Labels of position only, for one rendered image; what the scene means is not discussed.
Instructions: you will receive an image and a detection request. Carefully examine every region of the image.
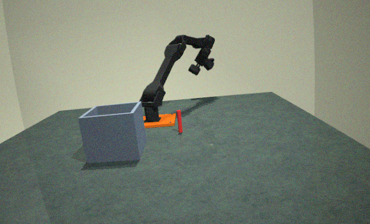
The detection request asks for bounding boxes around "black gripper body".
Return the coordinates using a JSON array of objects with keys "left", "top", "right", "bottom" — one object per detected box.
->
[{"left": 188, "top": 53, "right": 207, "bottom": 75}]

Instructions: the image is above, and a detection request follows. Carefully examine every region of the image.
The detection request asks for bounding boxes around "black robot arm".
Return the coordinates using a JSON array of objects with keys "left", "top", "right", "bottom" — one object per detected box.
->
[{"left": 140, "top": 35, "right": 215, "bottom": 123}]

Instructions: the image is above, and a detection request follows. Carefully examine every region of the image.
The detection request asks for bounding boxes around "red peg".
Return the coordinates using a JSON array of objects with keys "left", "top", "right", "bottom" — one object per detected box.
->
[{"left": 177, "top": 110, "right": 183, "bottom": 133}]

